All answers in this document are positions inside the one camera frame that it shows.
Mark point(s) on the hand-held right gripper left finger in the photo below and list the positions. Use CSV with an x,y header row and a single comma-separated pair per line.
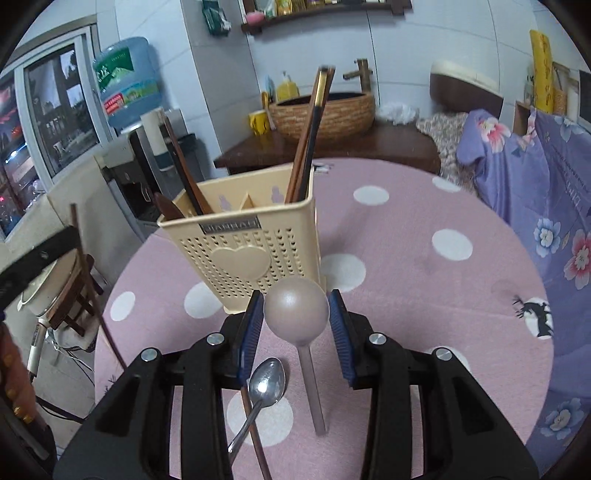
x,y
249,332

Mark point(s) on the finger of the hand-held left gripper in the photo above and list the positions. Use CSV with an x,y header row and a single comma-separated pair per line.
x,y
41,256

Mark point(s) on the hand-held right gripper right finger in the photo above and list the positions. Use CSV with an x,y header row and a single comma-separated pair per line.
x,y
341,332

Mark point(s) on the grey round soup ladle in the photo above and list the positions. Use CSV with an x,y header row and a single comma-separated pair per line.
x,y
295,307

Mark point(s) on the beige plastic utensil holder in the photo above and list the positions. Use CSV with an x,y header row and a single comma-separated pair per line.
x,y
240,258

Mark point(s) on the brown wooden chopstick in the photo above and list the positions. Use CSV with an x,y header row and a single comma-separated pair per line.
x,y
258,443
327,87
300,152
99,318

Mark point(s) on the white electric pot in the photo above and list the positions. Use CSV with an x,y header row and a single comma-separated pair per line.
x,y
46,290

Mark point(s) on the metal spoon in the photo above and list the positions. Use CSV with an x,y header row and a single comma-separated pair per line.
x,y
268,378

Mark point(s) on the wooden chair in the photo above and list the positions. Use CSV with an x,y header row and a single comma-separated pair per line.
x,y
69,318

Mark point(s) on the grey water dispenser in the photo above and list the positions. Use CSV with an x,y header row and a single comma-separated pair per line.
x,y
134,194

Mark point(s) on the window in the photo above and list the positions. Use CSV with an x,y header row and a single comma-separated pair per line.
x,y
46,129

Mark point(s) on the short wooden spoon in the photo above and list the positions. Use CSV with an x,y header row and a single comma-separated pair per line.
x,y
168,207

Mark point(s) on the dark wooden vanity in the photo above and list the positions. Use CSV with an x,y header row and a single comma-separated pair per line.
x,y
369,147

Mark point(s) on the blue water jug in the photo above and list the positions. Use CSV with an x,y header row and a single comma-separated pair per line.
x,y
127,83

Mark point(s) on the yellow mug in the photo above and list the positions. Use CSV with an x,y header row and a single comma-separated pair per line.
x,y
259,123

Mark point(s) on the woven brown sink basin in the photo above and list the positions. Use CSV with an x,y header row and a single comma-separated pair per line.
x,y
341,120

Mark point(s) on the black chopstick gold band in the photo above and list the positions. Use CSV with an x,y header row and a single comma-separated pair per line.
x,y
315,117

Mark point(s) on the beige lace cloth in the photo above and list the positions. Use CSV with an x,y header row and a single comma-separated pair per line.
x,y
445,138

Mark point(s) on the white mesh bath pouf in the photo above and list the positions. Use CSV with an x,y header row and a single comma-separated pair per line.
x,y
397,113

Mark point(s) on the purple floral sheet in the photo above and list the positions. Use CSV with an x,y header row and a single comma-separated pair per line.
x,y
531,184

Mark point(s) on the yellow soap dispenser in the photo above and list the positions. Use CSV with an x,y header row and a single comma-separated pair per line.
x,y
287,90

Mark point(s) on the bronze bamboo faucet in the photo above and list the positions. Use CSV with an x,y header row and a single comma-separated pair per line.
x,y
361,76

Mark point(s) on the brown appliance cream lid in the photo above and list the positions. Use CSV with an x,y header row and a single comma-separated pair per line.
x,y
461,92

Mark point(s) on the green hanging packet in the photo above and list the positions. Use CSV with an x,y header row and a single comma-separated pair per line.
x,y
214,17

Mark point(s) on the small clear bottle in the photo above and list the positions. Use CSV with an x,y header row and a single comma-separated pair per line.
x,y
529,87

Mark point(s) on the wooden framed mirror shelf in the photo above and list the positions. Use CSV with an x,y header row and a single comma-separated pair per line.
x,y
323,19

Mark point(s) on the pink round container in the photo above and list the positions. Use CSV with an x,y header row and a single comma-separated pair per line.
x,y
254,17

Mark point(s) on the yellow snack bag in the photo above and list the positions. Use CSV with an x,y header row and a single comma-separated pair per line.
x,y
285,7

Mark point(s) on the yellow patterned roll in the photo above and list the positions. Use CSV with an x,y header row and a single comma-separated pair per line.
x,y
541,69

